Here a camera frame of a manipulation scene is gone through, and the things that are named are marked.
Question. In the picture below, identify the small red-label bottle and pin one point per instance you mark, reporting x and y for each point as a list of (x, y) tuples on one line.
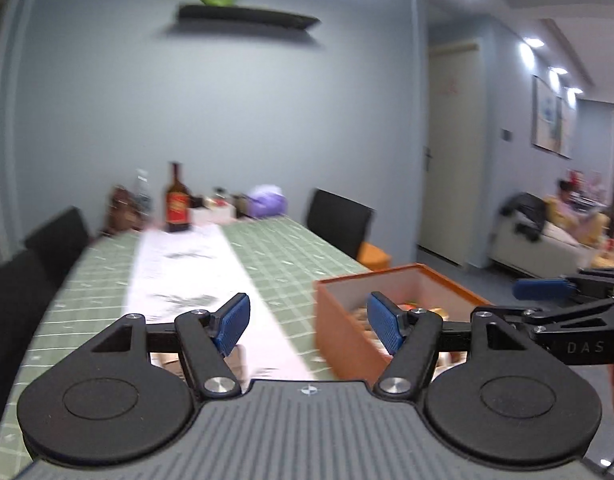
[(218, 197)]

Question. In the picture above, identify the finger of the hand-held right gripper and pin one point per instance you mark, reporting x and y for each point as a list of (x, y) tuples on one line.
[(542, 290), (562, 317)]

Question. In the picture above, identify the purple tissue pack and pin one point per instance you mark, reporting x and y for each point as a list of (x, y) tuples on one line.
[(267, 202)]

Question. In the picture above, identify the brown liquor bottle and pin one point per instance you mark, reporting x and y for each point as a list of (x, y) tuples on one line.
[(177, 205)]

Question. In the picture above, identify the brown bear figurine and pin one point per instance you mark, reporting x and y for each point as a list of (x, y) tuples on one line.
[(119, 210)]

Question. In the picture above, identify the black wall shelf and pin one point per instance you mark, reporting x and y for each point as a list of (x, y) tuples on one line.
[(247, 16)]

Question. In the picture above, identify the framed wall picture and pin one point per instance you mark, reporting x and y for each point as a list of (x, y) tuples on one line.
[(552, 120)]

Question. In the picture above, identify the white table runner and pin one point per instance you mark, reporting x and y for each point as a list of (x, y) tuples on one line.
[(187, 270)]

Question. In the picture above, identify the black chair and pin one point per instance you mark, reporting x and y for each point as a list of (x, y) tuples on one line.
[(337, 220), (59, 245), (17, 320)]

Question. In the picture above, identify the plain cream door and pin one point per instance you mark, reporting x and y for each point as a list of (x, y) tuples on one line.
[(452, 160)]

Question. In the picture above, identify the black jacket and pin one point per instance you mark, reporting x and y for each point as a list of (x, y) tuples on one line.
[(524, 212)]

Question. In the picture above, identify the tall dark jar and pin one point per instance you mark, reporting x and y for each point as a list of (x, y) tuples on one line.
[(242, 205)]

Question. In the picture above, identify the white box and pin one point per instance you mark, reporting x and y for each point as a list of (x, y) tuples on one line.
[(202, 216), (224, 214)]

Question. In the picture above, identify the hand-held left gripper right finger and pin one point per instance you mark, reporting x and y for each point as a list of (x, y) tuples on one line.
[(384, 322)]

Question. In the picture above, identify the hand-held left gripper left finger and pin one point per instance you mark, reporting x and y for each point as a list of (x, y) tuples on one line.
[(232, 322)]

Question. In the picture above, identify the orange cardboard box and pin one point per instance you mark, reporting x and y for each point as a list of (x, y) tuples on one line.
[(342, 330)]

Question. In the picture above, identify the cream sofa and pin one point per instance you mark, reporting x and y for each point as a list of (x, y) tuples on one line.
[(537, 255)]

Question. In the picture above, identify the orange stool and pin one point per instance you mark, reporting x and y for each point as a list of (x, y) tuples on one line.
[(374, 257)]

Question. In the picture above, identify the clear water bottle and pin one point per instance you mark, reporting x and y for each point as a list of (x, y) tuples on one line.
[(143, 195)]

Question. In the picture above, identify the green checked tablecloth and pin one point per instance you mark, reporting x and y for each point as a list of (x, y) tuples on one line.
[(297, 250)]

